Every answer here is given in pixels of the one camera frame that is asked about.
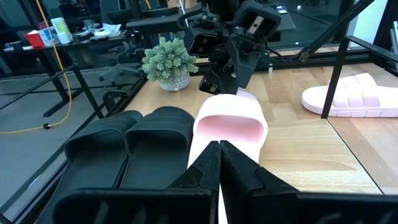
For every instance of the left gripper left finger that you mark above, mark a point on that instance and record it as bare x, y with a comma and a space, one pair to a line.
140, 205

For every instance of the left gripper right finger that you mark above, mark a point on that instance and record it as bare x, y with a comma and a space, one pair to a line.
280, 208

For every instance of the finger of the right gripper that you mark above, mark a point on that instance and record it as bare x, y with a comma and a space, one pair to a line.
220, 82
245, 67

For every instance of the pink slide sandal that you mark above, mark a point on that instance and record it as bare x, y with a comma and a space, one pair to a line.
230, 105
357, 102

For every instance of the black slide sandal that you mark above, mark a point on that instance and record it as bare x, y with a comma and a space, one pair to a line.
93, 155
158, 149

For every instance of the bushy green plant white pot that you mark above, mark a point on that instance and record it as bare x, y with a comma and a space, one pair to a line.
168, 62

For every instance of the grey office chair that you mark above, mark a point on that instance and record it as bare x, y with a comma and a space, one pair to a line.
119, 70

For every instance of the black office desk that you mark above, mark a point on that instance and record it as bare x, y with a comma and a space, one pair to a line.
59, 84

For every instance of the green and white canister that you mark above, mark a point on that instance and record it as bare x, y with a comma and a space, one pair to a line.
60, 26

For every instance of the white and blue box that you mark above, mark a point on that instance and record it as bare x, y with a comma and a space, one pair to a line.
48, 35

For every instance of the red box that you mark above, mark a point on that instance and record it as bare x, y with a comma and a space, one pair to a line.
35, 40

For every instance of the wooden shelf with black frame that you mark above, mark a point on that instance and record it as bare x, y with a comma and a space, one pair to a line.
311, 155

